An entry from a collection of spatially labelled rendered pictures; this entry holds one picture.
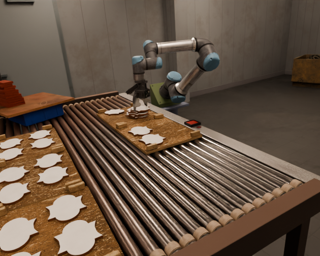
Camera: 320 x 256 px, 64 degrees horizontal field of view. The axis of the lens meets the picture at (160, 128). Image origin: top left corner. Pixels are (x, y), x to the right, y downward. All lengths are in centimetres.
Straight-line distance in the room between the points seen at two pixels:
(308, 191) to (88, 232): 72
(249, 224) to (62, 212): 59
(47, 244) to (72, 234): 7
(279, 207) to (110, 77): 429
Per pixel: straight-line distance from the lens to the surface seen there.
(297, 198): 96
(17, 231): 94
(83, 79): 472
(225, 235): 78
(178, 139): 137
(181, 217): 88
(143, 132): 147
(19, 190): 116
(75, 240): 83
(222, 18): 647
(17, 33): 446
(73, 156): 139
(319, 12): 822
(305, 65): 686
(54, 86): 456
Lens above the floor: 148
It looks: 21 degrees down
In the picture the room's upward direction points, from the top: 4 degrees counter-clockwise
